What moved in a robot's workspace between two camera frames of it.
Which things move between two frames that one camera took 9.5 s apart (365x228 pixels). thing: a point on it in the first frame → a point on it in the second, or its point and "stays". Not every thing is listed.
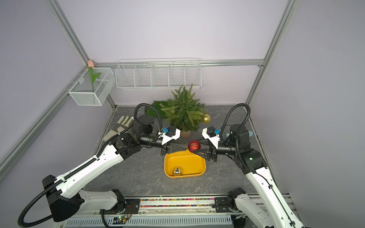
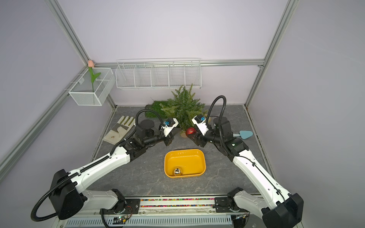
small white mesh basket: x=81 y=92 stays
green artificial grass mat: x=149 y=111 stays
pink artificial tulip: x=91 y=65 stays
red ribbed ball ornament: x=194 y=145 → x=190 y=131
